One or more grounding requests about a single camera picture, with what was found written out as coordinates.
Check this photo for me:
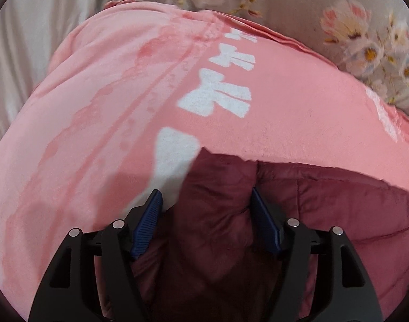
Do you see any grey floral bed sheet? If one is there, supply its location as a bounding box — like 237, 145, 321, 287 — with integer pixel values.
119, 0, 409, 125

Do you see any white satin curtain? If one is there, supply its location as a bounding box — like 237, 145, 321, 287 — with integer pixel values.
0, 0, 131, 148

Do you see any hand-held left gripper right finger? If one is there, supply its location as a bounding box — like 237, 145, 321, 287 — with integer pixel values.
251, 187, 384, 322

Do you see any maroon quilted puffer jacket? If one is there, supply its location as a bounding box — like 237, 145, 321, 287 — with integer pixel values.
99, 147, 409, 322

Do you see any pink blanket with white print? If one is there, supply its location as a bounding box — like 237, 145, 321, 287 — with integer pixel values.
0, 0, 409, 286

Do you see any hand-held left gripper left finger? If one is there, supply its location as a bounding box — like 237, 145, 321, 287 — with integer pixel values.
28, 189, 164, 322

